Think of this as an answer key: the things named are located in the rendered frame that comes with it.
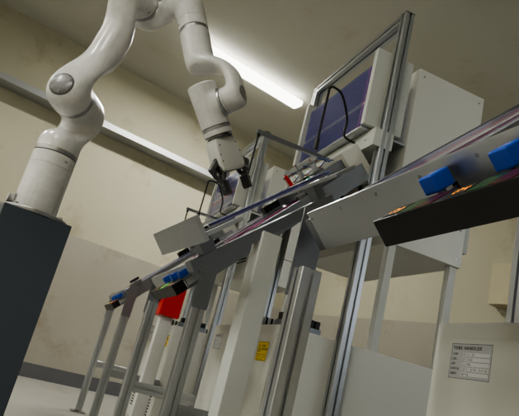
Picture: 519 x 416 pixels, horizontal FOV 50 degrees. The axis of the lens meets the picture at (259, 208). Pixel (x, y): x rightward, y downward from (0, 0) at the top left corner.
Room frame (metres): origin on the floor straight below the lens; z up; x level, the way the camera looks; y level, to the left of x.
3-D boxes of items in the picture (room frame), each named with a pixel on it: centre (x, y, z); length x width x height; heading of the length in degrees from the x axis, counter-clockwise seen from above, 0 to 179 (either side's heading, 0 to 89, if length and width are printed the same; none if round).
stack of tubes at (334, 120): (2.11, -0.26, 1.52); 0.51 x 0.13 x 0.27; 18
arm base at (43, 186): (1.52, 0.60, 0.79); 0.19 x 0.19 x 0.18
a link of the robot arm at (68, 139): (1.55, 0.59, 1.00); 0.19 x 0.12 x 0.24; 171
